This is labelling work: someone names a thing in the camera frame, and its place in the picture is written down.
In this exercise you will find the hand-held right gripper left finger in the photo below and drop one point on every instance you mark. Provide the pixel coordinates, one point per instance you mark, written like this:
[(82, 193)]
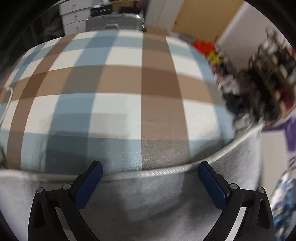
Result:
[(89, 185)]

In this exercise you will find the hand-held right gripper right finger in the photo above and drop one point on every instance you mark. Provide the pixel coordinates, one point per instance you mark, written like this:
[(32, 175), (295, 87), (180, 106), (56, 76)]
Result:
[(211, 185)]

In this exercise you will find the grey mattress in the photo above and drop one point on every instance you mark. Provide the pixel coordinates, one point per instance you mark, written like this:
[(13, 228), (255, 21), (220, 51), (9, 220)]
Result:
[(148, 201)]

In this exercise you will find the blue plaid cloth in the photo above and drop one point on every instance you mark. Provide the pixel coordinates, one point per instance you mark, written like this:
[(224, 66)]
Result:
[(283, 199)]

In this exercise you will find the scattered pile of shoes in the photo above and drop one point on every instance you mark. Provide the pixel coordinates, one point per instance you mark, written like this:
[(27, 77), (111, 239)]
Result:
[(231, 97)]

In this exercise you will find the purple bag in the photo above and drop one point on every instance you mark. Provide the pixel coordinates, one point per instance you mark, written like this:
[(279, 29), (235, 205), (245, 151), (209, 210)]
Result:
[(291, 132)]

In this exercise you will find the checkered bed sheet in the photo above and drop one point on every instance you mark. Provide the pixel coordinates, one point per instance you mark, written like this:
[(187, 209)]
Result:
[(115, 81)]

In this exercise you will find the wooden shoe rack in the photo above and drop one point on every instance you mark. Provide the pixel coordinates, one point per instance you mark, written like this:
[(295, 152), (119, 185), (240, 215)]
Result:
[(277, 92)]

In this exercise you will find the rows of assorted shoes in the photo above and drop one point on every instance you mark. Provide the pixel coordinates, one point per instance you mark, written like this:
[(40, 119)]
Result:
[(268, 60)]

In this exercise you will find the red plastic bag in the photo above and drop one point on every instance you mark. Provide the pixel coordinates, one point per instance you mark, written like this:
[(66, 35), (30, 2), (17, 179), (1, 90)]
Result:
[(203, 46)]

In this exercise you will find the black bag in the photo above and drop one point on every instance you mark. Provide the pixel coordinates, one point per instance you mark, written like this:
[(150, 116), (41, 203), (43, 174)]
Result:
[(50, 30)]

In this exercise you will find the silver aluminium suitcase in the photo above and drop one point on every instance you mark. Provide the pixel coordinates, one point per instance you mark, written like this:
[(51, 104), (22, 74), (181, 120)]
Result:
[(111, 22)]

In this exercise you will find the white desk with drawers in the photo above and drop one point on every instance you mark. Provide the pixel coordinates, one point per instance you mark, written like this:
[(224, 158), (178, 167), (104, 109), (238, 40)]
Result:
[(74, 20)]

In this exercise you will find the wooden door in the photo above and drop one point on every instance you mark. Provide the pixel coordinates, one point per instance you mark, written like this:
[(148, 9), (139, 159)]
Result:
[(203, 18)]

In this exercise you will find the black printed box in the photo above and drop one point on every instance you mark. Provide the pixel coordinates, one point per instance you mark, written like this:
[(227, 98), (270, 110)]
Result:
[(101, 11)]

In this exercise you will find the brown cardboard box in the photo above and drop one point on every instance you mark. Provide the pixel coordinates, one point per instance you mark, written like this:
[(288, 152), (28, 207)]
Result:
[(122, 5)]

